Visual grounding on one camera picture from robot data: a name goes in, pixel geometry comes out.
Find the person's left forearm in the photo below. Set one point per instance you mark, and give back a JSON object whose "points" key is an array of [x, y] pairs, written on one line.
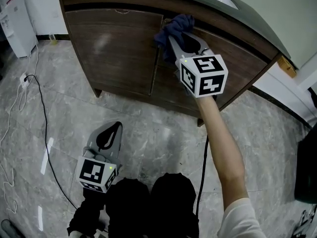
{"points": [[86, 212]]}

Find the white power strip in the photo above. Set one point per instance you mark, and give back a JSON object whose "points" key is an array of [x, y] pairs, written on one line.
{"points": [[24, 80]]}

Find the person's white shirt sleeve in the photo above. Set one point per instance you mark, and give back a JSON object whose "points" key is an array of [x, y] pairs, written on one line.
{"points": [[240, 219]]}

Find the grey metal frame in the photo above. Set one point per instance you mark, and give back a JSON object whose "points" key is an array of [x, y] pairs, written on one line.
{"points": [[305, 223]]}

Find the grey round object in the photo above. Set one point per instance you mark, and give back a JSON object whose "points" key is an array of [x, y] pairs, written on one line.
{"points": [[8, 229]]}

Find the person's right forearm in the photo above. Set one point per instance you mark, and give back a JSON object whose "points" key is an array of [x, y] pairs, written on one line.
{"points": [[223, 147]]}

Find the dark blue cloth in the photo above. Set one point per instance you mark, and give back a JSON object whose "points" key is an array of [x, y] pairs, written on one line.
{"points": [[173, 31]]}

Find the person's black trouser legs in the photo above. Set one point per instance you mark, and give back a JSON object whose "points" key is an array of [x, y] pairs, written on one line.
{"points": [[161, 202]]}

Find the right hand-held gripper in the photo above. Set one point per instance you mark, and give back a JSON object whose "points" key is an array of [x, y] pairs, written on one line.
{"points": [[205, 77]]}

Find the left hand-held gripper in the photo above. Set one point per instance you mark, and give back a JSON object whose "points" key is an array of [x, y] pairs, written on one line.
{"points": [[95, 173]]}

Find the brown wooden locker door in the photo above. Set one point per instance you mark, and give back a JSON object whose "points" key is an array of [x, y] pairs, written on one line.
{"points": [[223, 66], [111, 48]]}

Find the white water dispenser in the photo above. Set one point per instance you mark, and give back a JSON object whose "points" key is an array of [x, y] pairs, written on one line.
{"points": [[17, 26]]}

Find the brown wooden locker cabinet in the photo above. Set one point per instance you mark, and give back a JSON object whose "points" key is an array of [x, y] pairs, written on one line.
{"points": [[158, 6]]}

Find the light wooden block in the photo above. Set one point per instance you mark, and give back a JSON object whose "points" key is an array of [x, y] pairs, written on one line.
{"points": [[286, 66]]}

